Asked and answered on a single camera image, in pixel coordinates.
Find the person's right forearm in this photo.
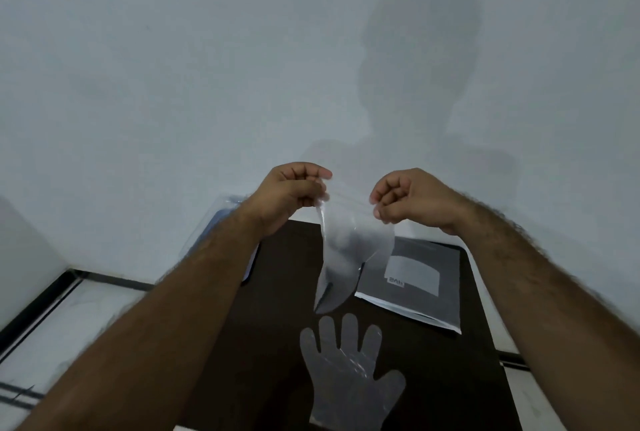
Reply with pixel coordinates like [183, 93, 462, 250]
[440, 191, 640, 431]

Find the clear plastic disposable glove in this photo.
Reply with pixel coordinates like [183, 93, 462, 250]
[313, 186, 396, 315]
[299, 314, 407, 431]

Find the clear packet with blue contents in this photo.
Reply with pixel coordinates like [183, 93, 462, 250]
[189, 193, 261, 287]

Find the person's left hand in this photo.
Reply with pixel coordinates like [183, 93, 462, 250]
[245, 162, 333, 239]

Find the person's right hand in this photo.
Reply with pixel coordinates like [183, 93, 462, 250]
[369, 168, 469, 237]

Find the person's left forearm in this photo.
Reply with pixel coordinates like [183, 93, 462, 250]
[15, 202, 282, 431]

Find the grey plastic mailer bag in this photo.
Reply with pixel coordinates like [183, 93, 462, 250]
[354, 237, 462, 336]

